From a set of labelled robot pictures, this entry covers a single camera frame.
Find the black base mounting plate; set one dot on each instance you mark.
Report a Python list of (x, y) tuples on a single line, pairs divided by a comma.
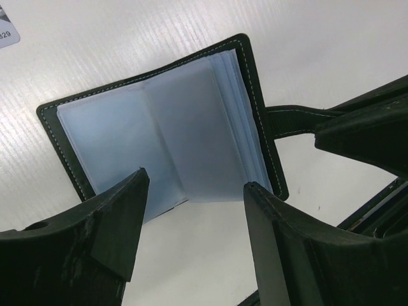
[(366, 216)]

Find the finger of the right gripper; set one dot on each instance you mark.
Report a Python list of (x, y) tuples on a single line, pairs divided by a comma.
[(375, 135), (389, 92)]

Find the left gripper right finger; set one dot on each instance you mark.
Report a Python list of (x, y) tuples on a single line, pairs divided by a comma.
[(318, 255)]

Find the black leather card holder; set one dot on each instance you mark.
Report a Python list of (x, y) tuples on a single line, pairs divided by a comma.
[(272, 122)]

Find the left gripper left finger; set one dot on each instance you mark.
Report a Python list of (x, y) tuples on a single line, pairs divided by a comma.
[(82, 256)]

